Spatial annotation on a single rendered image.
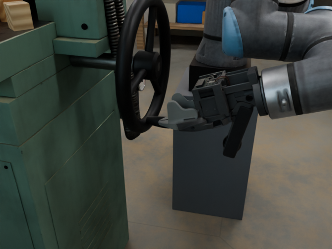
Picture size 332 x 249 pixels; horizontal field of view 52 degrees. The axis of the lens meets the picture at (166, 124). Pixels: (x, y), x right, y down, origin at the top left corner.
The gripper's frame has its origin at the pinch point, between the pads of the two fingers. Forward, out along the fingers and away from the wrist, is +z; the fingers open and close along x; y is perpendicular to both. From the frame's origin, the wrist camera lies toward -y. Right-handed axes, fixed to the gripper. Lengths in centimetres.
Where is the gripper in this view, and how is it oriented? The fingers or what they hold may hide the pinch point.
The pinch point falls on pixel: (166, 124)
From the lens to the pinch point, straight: 68.7
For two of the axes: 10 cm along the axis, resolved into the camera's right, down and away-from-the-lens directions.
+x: -2.8, 4.7, -8.4
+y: -3.3, -8.7, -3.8
